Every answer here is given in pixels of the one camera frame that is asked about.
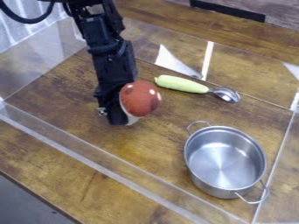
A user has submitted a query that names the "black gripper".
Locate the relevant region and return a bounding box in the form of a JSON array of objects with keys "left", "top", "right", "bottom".
[{"left": 88, "top": 40, "right": 137, "bottom": 125}]

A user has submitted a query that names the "red plush mushroom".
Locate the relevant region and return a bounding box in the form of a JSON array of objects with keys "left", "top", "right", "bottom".
[{"left": 119, "top": 80, "right": 161, "bottom": 125}]

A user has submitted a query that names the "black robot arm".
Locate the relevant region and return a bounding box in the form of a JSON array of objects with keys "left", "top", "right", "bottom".
[{"left": 62, "top": 0, "right": 137, "bottom": 125}]

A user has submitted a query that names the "silver pot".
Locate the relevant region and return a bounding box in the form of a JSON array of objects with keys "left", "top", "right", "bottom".
[{"left": 183, "top": 121, "right": 269, "bottom": 205}]

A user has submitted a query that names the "black baseboard strip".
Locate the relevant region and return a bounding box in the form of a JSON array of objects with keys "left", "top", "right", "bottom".
[{"left": 189, "top": 0, "right": 267, "bottom": 23}]

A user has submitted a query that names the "green handled metal spoon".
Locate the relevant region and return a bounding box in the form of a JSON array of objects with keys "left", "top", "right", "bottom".
[{"left": 153, "top": 74, "right": 240, "bottom": 103}]

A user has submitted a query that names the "clear acrylic enclosure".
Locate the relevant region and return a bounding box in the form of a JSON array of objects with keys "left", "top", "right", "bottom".
[{"left": 0, "top": 0, "right": 299, "bottom": 224}]

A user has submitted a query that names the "black cable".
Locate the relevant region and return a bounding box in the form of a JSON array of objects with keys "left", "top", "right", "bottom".
[{"left": 0, "top": 0, "right": 57, "bottom": 25}]

